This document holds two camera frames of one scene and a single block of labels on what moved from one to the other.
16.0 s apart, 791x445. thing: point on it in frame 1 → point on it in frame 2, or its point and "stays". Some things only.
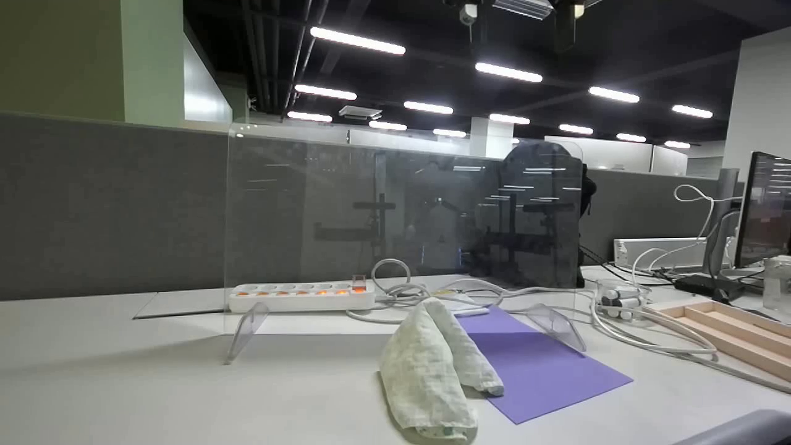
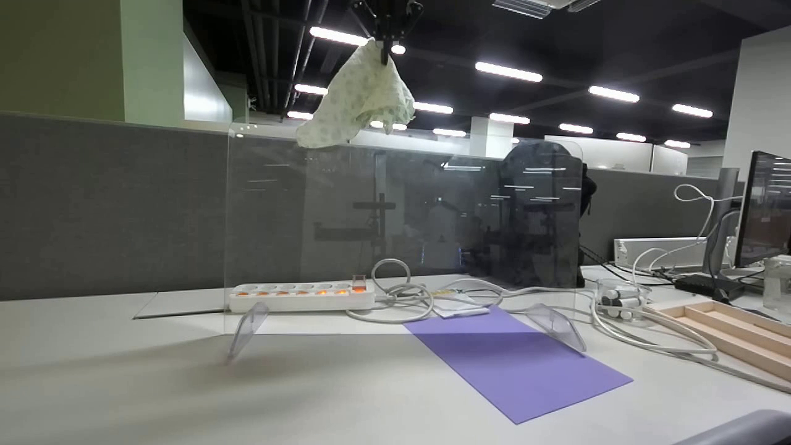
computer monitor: x=766 y=220 stays
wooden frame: x=738 y=333 stays
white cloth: x=427 y=369 → x=363 y=89
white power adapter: x=621 y=302 stays
